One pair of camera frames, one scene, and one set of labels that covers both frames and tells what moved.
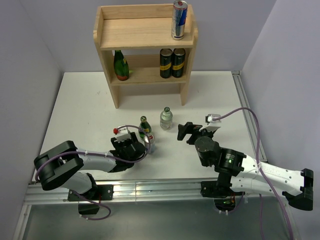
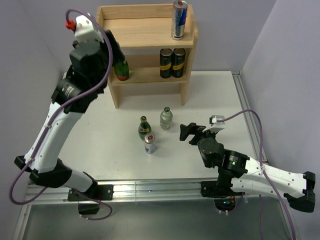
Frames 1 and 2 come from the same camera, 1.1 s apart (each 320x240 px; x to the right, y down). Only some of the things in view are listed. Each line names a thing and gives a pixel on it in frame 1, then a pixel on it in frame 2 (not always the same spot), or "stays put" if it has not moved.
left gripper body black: (121, 145) to (106, 55)
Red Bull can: (179, 18) stays put
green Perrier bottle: (121, 66) stays put
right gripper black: (189, 128) stays put
